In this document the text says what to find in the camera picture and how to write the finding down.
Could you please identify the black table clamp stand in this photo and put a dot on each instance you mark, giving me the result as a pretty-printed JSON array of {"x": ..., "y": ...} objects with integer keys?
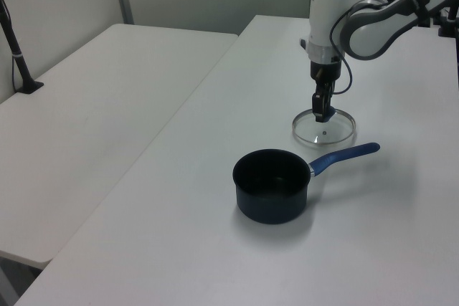
[{"x": 448, "y": 26}]

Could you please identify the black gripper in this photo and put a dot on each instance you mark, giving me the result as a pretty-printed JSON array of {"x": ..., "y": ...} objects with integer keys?
[{"x": 324, "y": 71}]

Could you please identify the glass lid with blue knob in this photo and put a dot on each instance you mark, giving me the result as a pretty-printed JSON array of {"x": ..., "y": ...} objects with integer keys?
[{"x": 335, "y": 130}]

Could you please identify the black pole with clamp base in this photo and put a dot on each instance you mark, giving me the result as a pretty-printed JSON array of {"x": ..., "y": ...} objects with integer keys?
[{"x": 16, "y": 51}]

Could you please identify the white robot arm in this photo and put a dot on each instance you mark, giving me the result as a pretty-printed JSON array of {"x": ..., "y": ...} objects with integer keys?
[{"x": 369, "y": 30}]

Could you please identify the white side table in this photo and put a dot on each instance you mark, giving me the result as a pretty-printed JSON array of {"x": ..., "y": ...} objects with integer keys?
[{"x": 89, "y": 112}]

